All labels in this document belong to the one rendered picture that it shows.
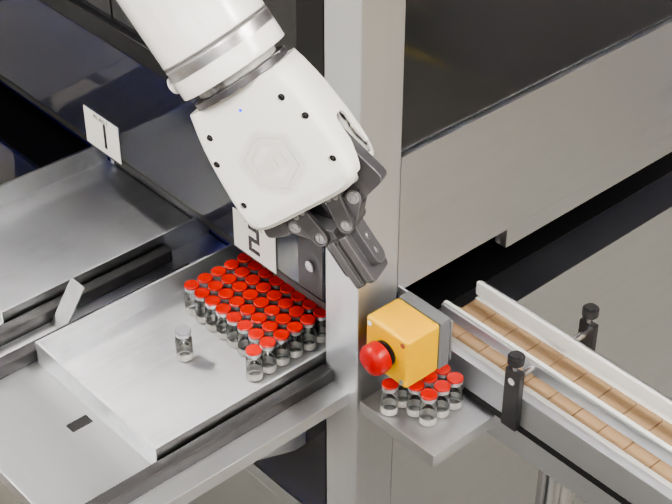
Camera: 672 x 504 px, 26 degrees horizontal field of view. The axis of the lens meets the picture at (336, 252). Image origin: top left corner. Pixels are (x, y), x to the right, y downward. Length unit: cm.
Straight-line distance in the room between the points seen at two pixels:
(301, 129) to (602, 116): 100
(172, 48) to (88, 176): 127
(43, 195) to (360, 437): 65
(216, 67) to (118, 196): 123
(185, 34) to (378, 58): 60
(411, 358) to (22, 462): 48
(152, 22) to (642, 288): 139
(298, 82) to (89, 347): 99
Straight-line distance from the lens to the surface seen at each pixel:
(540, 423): 176
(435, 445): 178
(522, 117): 181
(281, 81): 99
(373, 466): 194
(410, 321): 171
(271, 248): 183
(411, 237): 175
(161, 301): 199
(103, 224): 215
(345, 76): 158
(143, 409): 183
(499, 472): 221
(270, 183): 102
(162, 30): 99
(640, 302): 228
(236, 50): 98
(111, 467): 176
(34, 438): 182
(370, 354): 170
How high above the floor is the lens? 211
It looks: 37 degrees down
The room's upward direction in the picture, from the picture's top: straight up
